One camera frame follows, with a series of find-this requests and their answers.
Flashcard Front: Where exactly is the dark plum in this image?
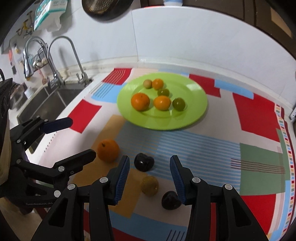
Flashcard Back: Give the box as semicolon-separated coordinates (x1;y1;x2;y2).
134;153;154;172
161;191;182;210

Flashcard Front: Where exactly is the large orange with stem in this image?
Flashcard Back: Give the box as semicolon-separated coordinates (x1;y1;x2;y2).
97;139;120;163

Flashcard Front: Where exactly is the yellow-green fruit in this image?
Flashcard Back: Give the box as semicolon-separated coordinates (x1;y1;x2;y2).
140;176;159;197

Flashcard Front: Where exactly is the big orange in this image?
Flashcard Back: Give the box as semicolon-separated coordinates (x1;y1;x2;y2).
153;96;171;111

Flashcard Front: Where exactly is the smaller orange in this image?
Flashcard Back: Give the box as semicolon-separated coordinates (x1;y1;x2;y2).
152;78;164;90

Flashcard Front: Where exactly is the stainless steel sink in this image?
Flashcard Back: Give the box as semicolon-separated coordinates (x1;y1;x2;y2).
16;84;84;124

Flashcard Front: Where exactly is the large pull-down faucet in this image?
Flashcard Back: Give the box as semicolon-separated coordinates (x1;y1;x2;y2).
23;36;64;89

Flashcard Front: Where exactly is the thin gooseneck faucet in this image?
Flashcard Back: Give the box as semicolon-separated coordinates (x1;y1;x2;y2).
47;36;92;86

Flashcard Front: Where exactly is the colourful patterned table mat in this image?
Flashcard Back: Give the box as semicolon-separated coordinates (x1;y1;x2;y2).
39;69;295;240

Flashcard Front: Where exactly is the orange on plate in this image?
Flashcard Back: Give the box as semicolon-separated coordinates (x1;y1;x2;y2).
130;93;150;111

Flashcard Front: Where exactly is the green tomato right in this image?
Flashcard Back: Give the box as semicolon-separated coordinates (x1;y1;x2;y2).
172;97;186;111

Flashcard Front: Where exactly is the green tomato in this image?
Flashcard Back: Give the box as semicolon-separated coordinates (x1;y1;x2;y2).
172;97;186;111
157;88;170;97

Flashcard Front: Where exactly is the teal white paper box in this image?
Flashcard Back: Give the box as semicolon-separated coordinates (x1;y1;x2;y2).
34;0;68;32

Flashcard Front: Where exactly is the small beige round fruit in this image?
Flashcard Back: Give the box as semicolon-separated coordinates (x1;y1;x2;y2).
143;79;152;89

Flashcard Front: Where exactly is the green tomato middle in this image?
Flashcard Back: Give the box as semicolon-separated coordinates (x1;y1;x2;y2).
157;88;170;97

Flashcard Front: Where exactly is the green plastic plate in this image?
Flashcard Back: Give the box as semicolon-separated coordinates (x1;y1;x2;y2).
117;72;208;131

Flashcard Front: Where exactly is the black frying pan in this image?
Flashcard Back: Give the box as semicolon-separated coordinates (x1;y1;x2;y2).
81;0;133;21

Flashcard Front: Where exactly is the blue white pump bottle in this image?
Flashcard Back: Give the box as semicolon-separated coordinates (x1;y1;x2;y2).
163;0;183;6

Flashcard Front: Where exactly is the wire sink caddy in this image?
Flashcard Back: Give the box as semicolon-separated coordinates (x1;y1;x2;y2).
30;48;48;72

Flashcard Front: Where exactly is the dark wooden window frame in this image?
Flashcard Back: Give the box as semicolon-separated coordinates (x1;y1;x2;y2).
139;0;296;58

